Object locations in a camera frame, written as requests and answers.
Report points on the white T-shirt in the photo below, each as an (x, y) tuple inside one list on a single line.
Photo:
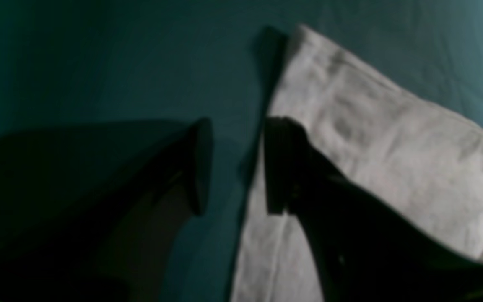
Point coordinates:
[(422, 160)]

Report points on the teal table cloth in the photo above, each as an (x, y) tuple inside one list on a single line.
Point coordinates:
[(86, 84)]

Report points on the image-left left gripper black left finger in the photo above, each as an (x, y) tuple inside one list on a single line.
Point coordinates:
[(89, 213)]

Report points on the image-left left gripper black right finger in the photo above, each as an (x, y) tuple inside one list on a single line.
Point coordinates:
[(364, 251)]

